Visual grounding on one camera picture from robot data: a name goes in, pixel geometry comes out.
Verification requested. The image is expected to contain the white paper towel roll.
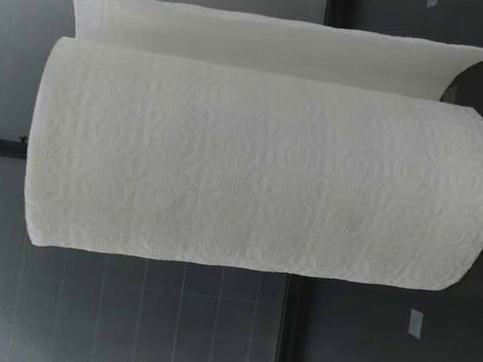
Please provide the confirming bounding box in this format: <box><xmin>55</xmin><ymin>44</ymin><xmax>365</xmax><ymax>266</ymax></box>
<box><xmin>13</xmin><ymin>0</ymin><xmax>483</xmax><ymax>318</ymax></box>

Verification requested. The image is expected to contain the black frame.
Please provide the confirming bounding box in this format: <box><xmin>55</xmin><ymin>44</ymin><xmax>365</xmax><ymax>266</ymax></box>
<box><xmin>0</xmin><ymin>0</ymin><xmax>361</xmax><ymax>362</ymax></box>

